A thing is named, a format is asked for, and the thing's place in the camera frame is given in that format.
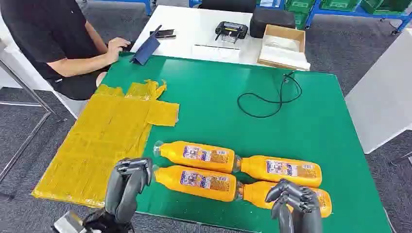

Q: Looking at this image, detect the person's right hand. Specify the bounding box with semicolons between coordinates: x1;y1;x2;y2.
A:
106;37;131;64

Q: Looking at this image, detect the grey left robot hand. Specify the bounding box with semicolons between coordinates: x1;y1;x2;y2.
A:
104;157;154;224

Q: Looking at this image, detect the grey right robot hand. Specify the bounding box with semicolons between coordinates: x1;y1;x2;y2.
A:
265;179;324;233

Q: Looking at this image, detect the orange drink bottle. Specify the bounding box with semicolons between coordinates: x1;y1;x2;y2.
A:
153;165;239;202
237;181;332;218
153;140;238;174
236;155;323;188

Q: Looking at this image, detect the blue tablet cover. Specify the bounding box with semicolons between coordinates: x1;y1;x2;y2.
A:
129;24;163;66

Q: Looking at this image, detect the black phone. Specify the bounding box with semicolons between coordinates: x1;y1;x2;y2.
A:
149;29;177;40

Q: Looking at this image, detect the yellow taped sheet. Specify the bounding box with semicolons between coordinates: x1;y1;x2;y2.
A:
31;79;180;209

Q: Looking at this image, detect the person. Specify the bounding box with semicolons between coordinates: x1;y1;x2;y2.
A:
0;0;131;101

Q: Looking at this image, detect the white sheet with black pen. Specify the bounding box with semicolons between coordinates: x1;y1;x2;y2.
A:
191;44;241;62

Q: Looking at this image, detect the green table mat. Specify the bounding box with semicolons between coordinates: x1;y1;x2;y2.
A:
100;53;392;233

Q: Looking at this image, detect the black handheld controller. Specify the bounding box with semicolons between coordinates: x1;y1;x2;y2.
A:
214;21;249;44

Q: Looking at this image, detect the black chair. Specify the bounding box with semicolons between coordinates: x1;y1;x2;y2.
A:
198;0;258;14

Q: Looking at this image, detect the white table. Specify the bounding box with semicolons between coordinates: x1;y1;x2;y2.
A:
344;28;412;155

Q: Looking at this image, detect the black case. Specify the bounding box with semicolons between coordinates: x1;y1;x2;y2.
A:
249;8;296;39

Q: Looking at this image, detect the white paper wrap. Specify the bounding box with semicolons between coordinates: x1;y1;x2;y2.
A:
258;34;311;70

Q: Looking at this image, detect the cardboard box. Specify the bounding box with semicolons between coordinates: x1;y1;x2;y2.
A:
257;24;311;71

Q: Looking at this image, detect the green crate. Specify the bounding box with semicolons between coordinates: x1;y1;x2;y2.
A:
360;0;412;16
284;0;318;30
320;0;361;13

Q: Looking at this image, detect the blue metal rack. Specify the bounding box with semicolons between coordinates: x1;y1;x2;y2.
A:
189;0;412;35

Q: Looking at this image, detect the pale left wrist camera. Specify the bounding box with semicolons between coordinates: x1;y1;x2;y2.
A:
53;210;87;233

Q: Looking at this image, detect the grey metal frame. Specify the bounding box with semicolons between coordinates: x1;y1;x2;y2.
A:
0;58;69;184

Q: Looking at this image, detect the black cable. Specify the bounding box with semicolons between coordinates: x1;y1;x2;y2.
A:
237;71;303;119

